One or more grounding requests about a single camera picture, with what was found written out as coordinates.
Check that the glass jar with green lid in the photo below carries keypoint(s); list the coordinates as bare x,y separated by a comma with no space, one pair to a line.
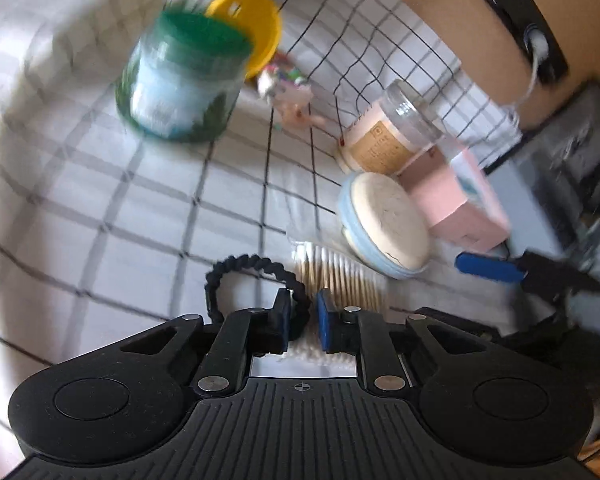
180,85

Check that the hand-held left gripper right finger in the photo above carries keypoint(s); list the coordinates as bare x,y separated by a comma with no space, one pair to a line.
325,320

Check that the white black grid tablecloth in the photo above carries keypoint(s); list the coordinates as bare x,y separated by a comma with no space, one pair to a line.
130,210

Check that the pink cardboard box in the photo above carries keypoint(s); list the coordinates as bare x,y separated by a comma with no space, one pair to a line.
440,200

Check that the clear plastic jar orange label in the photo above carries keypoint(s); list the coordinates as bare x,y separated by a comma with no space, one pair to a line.
380,142

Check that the pack of cotton swabs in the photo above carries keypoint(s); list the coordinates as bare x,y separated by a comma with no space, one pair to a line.
340,275

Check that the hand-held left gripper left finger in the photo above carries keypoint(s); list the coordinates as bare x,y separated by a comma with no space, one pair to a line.
282,317

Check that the yellow round lid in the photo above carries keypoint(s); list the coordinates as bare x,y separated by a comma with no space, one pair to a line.
260,20

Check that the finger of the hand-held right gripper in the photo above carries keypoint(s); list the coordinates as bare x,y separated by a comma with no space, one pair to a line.
487,267
460,321

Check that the small colourful soft toy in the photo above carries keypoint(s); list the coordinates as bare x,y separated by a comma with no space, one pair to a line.
290,97

